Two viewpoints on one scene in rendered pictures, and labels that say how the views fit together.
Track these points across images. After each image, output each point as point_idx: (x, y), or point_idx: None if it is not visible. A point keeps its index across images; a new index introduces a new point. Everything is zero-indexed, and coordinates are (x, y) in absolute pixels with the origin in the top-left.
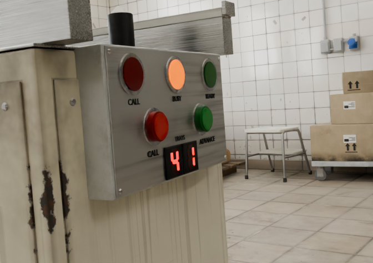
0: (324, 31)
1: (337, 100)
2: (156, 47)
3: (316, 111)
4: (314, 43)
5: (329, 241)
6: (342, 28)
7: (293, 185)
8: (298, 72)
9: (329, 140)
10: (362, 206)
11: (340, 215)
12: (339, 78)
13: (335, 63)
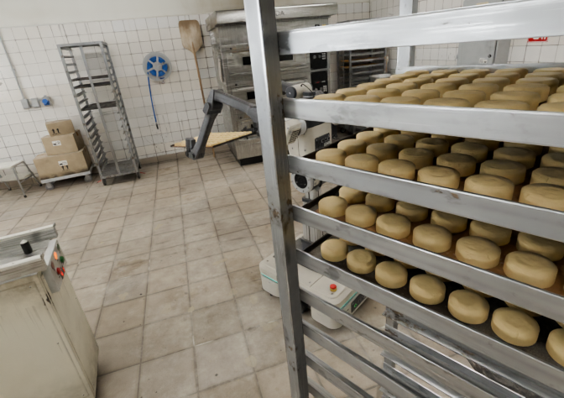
0: (22, 93)
1: (47, 140)
2: (30, 240)
3: (31, 145)
4: (15, 101)
5: (75, 232)
6: (34, 91)
7: (33, 198)
8: (9, 122)
9: (49, 166)
10: (84, 203)
11: (74, 213)
12: (43, 123)
13: (36, 114)
